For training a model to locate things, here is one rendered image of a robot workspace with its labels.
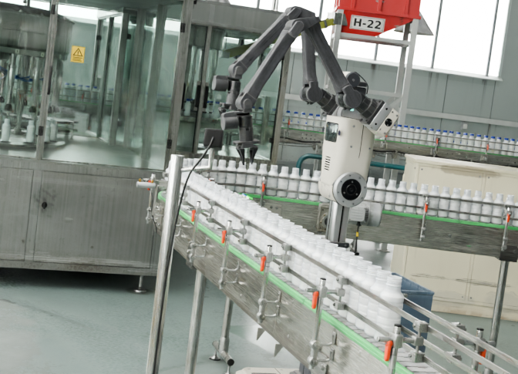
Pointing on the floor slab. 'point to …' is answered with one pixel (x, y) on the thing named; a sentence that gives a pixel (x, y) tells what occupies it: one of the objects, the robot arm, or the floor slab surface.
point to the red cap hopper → (369, 17)
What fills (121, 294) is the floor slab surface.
